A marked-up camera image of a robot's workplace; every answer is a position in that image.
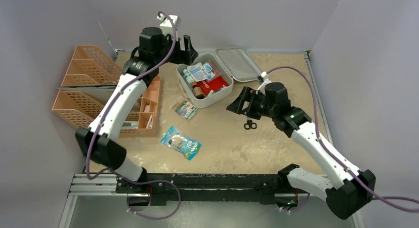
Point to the orange plastic file rack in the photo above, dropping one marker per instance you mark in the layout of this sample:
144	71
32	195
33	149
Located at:
90	80

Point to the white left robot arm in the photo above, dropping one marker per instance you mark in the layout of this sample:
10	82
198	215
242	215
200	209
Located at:
98	141

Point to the black handled scissors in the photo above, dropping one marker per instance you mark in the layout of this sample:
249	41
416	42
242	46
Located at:
250	125

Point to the blue white gauze packet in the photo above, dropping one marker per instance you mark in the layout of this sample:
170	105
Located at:
198	72

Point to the red first aid pouch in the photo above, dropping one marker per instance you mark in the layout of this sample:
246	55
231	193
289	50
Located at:
213	85

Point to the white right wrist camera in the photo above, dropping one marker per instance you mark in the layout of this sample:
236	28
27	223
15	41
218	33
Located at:
263	80

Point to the white green-label bottle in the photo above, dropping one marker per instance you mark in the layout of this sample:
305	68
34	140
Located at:
188	77

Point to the clear wipe packets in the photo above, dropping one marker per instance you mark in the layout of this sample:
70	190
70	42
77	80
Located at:
212	71

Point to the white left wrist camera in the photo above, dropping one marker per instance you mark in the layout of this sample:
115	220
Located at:
168	22

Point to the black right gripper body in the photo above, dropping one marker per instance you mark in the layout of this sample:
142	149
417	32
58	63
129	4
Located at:
250	102

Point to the grey folder in rack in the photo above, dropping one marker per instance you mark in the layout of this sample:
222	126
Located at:
100	93

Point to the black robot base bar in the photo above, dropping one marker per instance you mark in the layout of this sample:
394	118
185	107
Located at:
265	189

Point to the brown orange-capped bottle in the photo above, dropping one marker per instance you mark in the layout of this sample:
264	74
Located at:
197	91

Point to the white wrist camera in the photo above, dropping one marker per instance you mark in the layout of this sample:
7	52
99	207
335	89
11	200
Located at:
263	80
168	22

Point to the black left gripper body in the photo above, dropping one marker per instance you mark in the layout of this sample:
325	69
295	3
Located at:
177	56

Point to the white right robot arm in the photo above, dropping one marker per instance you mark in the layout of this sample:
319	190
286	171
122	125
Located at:
344	187

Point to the colourful plaster box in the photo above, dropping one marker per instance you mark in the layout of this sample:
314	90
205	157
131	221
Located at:
184	109

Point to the grey medicine kit box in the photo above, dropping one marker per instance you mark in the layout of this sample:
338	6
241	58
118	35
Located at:
233	64

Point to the blue cotton swab bag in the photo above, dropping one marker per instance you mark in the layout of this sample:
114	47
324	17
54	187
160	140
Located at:
178	141

